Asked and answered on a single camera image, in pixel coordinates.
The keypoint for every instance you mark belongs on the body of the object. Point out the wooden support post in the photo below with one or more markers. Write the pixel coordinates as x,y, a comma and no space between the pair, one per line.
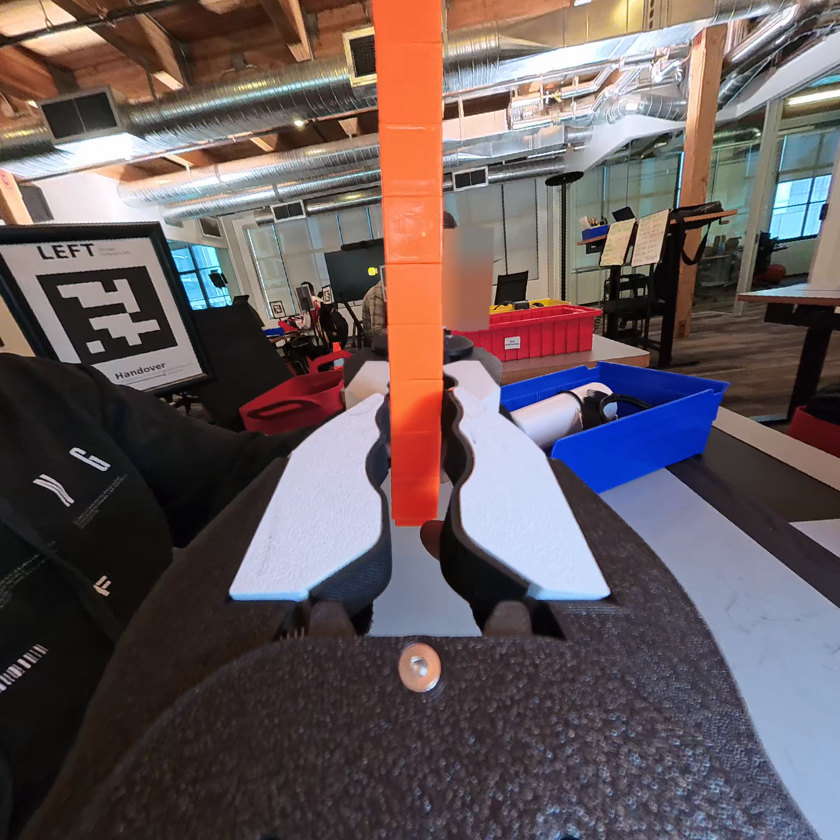
699,164

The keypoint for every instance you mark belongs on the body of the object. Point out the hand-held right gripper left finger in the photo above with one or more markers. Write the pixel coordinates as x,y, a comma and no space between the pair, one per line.
315,525

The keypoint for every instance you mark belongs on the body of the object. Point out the yellow bin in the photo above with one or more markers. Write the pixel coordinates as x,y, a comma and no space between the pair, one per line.
544,304

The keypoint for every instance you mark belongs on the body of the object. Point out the standing desk with paper sheets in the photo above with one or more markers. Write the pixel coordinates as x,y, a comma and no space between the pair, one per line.
649,243

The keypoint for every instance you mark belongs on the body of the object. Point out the black floor lamp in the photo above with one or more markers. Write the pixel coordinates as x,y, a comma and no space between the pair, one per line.
563,229

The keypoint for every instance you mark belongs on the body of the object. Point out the red storage tote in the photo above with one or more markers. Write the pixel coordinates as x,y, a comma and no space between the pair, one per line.
544,331

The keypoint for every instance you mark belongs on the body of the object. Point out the black cap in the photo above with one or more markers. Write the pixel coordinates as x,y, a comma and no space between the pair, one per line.
827,400

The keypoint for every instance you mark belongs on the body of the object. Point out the ceiling vent grille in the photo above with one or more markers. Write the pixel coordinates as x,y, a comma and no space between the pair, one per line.
361,56
79,115

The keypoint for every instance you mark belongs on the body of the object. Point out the black backpack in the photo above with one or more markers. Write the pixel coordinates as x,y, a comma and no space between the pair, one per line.
328,328

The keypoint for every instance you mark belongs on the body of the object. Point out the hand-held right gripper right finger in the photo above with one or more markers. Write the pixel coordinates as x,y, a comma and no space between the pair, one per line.
525,525

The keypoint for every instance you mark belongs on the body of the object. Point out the wooden office desk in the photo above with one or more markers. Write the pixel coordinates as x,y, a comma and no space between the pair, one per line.
787,295

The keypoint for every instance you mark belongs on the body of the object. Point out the white paper roll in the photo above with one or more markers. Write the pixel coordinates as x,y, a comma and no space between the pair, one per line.
551,417

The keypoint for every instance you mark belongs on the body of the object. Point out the silver air duct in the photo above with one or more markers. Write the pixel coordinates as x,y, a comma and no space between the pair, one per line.
229,105

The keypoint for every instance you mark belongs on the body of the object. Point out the red tote bag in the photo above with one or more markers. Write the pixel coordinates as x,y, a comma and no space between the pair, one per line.
814,433

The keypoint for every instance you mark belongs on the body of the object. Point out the black mesh chair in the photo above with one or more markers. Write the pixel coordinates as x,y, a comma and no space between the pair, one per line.
512,289

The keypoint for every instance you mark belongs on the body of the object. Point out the grey side table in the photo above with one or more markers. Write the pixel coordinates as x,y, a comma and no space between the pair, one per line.
590,358

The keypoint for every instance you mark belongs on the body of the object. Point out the blue plastic bin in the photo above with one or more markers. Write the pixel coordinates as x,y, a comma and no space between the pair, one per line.
643,446

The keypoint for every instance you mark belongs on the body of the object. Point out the black wall screen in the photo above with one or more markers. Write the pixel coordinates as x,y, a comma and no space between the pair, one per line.
351,269

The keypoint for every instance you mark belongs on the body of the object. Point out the fiducial marker sign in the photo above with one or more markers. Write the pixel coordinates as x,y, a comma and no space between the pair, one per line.
164,262

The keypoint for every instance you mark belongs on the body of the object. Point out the person's dark clothing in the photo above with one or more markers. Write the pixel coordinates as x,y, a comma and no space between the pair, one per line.
65,525

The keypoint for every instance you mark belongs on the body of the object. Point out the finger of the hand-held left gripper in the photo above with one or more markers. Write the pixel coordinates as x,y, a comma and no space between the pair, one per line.
367,387
476,387

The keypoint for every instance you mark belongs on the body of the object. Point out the orange tool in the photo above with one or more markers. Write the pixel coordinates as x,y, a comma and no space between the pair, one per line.
410,197

